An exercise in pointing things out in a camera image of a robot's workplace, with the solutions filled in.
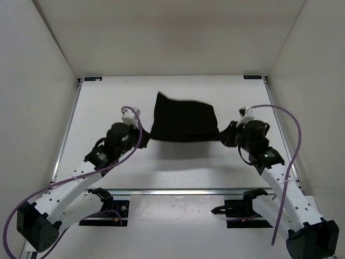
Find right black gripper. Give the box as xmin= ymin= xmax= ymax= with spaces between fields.
xmin=216 ymin=121 xmax=253 ymax=153

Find black skirt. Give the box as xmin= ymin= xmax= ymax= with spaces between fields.
xmin=150 ymin=92 xmax=219 ymax=142

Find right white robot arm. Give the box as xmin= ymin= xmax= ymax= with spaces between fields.
xmin=219 ymin=120 xmax=339 ymax=258

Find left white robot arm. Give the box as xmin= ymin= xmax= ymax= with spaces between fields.
xmin=15 ymin=121 xmax=147 ymax=253

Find right blue corner label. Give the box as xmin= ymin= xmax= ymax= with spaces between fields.
xmin=243 ymin=75 xmax=262 ymax=80

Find blue corner label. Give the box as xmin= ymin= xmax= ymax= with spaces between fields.
xmin=243 ymin=75 xmax=262 ymax=80
xmin=84 ymin=77 xmax=102 ymax=81

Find left blue corner label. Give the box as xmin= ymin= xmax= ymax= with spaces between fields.
xmin=84 ymin=77 xmax=102 ymax=81

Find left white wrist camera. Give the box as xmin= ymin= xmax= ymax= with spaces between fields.
xmin=121 ymin=107 xmax=141 ymax=129

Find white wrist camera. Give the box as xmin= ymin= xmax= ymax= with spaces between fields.
xmin=236 ymin=107 xmax=255 ymax=127
xmin=121 ymin=107 xmax=141 ymax=129

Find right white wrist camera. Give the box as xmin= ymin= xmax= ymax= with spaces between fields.
xmin=236 ymin=107 xmax=255 ymax=127

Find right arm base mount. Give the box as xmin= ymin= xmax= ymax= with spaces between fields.
xmin=211 ymin=188 xmax=272 ymax=229

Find right aluminium side rail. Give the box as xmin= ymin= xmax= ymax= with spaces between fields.
xmin=263 ymin=76 xmax=302 ymax=187

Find aluminium side rail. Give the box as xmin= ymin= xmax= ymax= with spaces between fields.
xmin=50 ymin=78 xmax=84 ymax=183
xmin=263 ymin=76 xmax=302 ymax=187

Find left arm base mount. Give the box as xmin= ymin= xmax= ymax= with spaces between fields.
xmin=79 ymin=188 xmax=130 ymax=227

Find left aluminium side rail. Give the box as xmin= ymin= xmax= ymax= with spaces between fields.
xmin=50 ymin=78 xmax=84 ymax=183

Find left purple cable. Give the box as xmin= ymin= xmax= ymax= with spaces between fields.
xmin=1 ymin=106 xmax=143 ymax=259

